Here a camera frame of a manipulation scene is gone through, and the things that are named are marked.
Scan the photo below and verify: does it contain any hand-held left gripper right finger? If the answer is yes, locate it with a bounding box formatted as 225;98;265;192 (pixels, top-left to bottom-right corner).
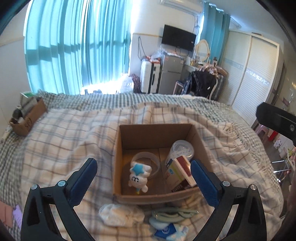
190;159;267;241

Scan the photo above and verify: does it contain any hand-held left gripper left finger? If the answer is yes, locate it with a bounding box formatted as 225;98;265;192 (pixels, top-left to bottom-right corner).
21;158;98;241

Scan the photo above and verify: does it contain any pink plastic stool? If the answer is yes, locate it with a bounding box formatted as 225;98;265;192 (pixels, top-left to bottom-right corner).
253;124;269;142

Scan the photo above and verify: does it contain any brown red box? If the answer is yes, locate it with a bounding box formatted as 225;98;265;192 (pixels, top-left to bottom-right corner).
171;156;197;193

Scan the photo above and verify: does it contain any clear cotton swab jar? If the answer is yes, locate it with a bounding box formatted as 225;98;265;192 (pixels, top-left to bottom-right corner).
165;140;194;168

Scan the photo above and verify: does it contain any plaid blanket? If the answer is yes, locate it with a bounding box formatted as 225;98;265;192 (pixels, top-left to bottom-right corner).
20;102;285;241

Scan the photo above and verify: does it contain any white crumpled cloth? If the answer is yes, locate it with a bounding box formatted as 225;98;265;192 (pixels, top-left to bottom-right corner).
99;203;145;228

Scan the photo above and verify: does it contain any white sliding wardrobe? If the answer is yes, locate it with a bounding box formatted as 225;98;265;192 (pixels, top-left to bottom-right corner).
219;30;285;127

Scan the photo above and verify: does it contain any clear plastic tape roll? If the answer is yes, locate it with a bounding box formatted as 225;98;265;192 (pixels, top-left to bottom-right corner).
132;152;161;180

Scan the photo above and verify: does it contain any white plush toy blue star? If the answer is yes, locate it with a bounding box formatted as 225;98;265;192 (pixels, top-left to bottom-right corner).
128;161;153;194

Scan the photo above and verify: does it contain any blue white packet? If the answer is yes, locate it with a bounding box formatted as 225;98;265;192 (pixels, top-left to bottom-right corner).
154;222;189;240

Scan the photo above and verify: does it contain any open cardboard box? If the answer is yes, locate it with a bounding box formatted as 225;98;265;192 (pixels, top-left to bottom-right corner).
112;124;214;205

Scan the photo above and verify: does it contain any purple object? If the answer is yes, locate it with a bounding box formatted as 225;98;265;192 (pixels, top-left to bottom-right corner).
13;205;23;230

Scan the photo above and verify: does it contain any green checkered bed sheet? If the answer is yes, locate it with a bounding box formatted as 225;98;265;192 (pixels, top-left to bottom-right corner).
0;90;281;232

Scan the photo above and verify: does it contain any small cardboard box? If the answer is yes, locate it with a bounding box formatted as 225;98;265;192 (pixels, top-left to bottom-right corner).
9;97;48;136

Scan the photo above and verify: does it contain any black jacket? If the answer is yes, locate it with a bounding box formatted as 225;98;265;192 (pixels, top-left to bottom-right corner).
184;70;218;99

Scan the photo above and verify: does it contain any pink object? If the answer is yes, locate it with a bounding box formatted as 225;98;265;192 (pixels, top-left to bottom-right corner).
0;200;14;227

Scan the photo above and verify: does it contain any wooden stool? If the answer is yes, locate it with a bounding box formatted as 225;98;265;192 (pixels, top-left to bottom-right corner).
174;80;186;95

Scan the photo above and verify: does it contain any green white box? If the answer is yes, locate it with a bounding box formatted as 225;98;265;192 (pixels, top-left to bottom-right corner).
20;92;36;103

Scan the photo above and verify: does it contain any round vanity mirror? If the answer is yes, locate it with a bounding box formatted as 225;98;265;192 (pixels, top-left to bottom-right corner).
194;39;211;62

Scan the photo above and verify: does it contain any white plastic bag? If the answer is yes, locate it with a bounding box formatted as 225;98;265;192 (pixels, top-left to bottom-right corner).
119;74;135;93

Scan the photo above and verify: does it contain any teal narrow curtain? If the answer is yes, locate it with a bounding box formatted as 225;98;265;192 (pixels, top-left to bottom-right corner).
200;2;232;68

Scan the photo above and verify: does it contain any silver refrigerator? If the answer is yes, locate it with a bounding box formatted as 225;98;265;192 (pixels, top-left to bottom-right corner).
158;54;184;94

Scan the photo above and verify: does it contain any white suitcase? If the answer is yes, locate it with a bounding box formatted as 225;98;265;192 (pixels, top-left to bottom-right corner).
140;60;161;94

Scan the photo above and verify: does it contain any teal window curtain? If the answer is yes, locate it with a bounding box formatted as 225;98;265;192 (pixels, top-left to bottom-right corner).
24;0;133;96

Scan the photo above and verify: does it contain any white air conditioner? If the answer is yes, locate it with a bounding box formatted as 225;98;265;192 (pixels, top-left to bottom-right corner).
159;0;203;14

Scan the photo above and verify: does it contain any black wall television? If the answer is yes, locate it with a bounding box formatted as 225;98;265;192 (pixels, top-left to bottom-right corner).
161;24;197;52

